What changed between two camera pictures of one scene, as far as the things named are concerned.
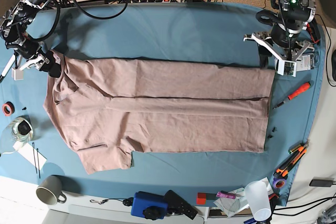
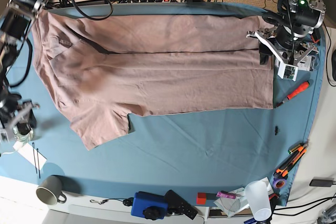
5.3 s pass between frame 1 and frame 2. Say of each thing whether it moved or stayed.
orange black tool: stayed
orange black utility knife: stayed
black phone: stayed
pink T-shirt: moved
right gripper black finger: moved
